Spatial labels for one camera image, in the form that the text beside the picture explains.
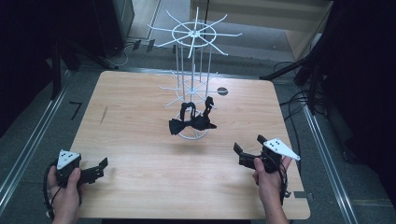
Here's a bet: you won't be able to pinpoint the black bra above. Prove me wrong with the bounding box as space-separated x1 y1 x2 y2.
168 95 218 136

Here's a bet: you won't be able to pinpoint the white wire display rack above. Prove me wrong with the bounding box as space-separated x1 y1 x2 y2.
147 7 243 141

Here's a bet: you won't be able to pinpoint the black stand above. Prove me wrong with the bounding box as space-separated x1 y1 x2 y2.
49 31 120 101

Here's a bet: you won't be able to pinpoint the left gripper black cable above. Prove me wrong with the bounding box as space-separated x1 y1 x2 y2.
42 160 64 220

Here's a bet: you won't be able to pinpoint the person's left hand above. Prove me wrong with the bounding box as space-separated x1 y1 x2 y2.
46 165 83 216

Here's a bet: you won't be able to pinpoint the black cabinet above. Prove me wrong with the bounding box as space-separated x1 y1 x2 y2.
90 0 135 59

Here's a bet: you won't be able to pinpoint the person's right hand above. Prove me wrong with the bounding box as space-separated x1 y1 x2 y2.
251 155 293 203

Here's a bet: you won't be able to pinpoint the metal floor rail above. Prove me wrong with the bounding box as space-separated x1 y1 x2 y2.
0 69 71 216
302 104 360 224

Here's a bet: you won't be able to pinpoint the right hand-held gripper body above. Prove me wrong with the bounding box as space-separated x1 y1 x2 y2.
237 137 302 175

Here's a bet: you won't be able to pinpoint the black stand leg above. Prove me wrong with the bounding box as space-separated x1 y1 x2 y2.
259 50 316 82

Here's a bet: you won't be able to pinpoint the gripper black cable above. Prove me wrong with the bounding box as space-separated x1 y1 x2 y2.
42 160 64 220
273 161 293 207

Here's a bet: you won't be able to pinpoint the black floor cables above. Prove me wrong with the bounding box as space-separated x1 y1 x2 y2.
274 60 318 153

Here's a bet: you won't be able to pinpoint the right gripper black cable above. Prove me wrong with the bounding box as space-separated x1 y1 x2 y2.
273 161 293 207

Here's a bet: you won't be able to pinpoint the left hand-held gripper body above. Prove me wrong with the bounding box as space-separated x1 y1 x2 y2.
55 149 101 189

